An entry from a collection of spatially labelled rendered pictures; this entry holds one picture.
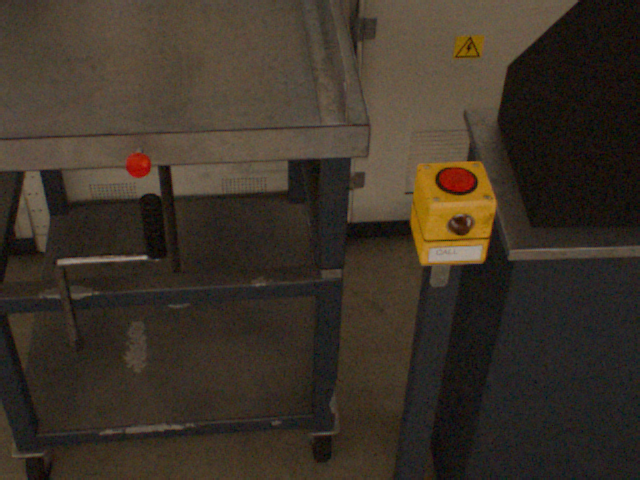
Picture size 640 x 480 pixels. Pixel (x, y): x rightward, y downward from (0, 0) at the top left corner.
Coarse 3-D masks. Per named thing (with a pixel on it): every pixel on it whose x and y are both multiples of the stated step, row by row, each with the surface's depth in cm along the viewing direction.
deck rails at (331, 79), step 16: (304, 0) 149; (320, 0) 148; (304, 16) 145; (320, 16) 145; (320, 32) 142; (336, 32) 130; (320, 48) 139; (336, 48) 131; (320, 64) 136; (336, 64) 132; (320, 80) 133; (336, 80) 132; (320, 96) 130; (336, 96) 130; (320, 112) 127; (336, 112) 127
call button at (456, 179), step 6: (450, 168) 110; (456, 168) 110; (444, 174) 109; (450, 174) 109; (456, 174) 109; (462, 174) 109; (468, 174) 109; (444, 180) 108; (450, 180) 108; (456, 180) 108; (462, 180) 108; (468, 180) 108; (444, 186) 108; (450, 186) 108; (456, 186) 108; (462, 186) 108; (468, 186) 108
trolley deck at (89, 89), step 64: (0, 0) 147; (64, 0) 147; (128, 0) 148; (192, 0) 149; (256, 0) 149; (0, 64) 134; (64, 64) 134; (128, 64) 135; (192, 64) 135; (256, 64) 136; (0, 128) 123; (64, 128) 123; (128, 128) 124; (192, 128) 124; (256, 128) 125; (320, 128) 125
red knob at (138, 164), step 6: (138, 150) 124; (132, 156) 122; (138, 156) 121; (144, 156) 122; (126, 162) 122; (132, 162) 121; (138, 162) 121; (144, 162) 121; (150, 162) 123; (126, 168) 122; (132, 168) 121; (138, 168) 121; (144, 168) 121; (150, 168) 122; (132, 174) 122; (138, 174) 122; (144, 174) 122
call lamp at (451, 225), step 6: (456, 216) 107; (462, 216) 107; (468, 216) 107; (450, 222) 108; (456, 222) 107; (462, 222) 107; (468, 222) 107; (474, 222) 108; (450, 228) 108; (456, 228) 107; (462, 228) 107; (468, 228) 107; (456, 234) 108; (462, 234) 108
